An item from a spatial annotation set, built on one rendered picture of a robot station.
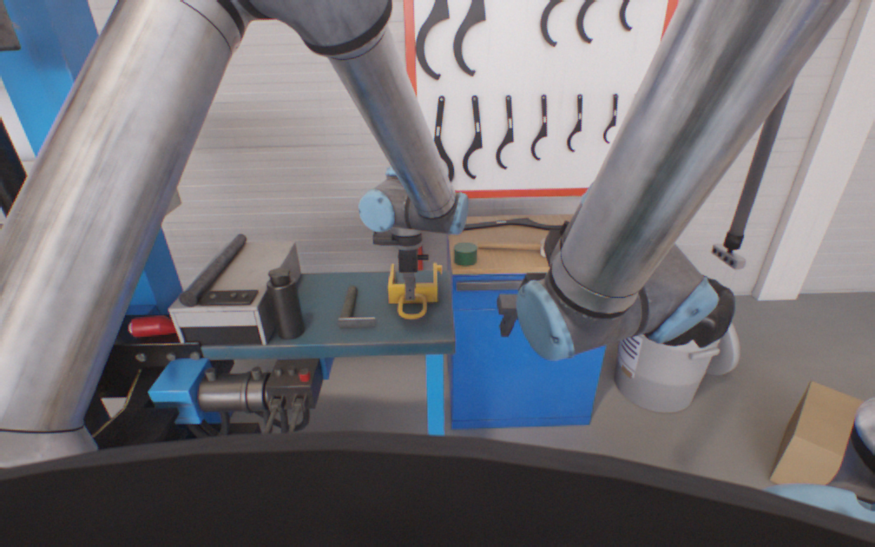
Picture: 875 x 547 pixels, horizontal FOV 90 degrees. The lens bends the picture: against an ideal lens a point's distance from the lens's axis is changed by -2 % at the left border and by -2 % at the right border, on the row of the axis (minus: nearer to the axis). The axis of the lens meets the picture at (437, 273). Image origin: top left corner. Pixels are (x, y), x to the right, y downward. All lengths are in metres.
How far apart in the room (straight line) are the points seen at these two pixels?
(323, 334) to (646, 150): 1.11
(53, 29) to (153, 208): 1.03
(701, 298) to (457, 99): 2.37
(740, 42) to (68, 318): 0.52
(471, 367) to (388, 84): 1.70
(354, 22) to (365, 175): 2.44
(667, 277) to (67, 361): 0.59
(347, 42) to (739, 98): 0.39
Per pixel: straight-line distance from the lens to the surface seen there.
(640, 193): 0.38
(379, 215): 0.98
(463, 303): 1.95
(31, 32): 1.53
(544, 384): 2.31
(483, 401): 2.33
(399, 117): 0.68
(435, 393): 1.64
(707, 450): 2.69
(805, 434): 2.54
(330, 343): 1.30
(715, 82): 0.34
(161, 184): 0.51
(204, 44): 0.55
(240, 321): 1.32
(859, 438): 0.49
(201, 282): 1.38
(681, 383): 2.64
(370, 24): 0.56
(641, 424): 2.67
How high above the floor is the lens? 1.84
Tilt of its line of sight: 29 degrees down
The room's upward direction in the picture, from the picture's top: 1 degrees counter-clockwise
